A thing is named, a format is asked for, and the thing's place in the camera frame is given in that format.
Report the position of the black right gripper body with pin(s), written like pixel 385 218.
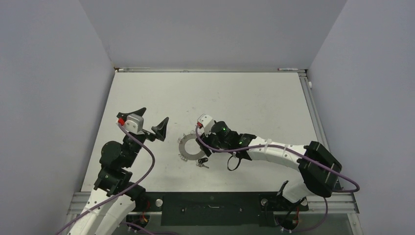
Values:
pixel 212 140

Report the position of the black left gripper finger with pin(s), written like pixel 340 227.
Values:
pixel 139 112
pixel 161 129

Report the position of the metal disc with keyrings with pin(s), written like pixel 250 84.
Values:
pixel 189 150

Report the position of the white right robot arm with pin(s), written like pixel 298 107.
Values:
pixel 317 167

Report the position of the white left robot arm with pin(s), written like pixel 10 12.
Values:
pixel 114 195

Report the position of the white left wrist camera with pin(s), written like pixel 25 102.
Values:
pixel 132 123

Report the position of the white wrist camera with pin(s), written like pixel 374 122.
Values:
pixel 205 122
pixel 132 123

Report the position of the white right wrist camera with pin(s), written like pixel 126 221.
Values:
pixel 205 122

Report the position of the aluminium rear rail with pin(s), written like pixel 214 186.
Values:
pixel 202 70

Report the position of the aluminium rail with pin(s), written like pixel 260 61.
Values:
pixel 317 124
pixel 202 70

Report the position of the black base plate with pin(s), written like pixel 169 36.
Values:
pixel 216 209

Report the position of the pen on rear rail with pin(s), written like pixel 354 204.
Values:
pixel 287 69

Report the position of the aluminium right rail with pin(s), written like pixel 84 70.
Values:
pixel 317 124

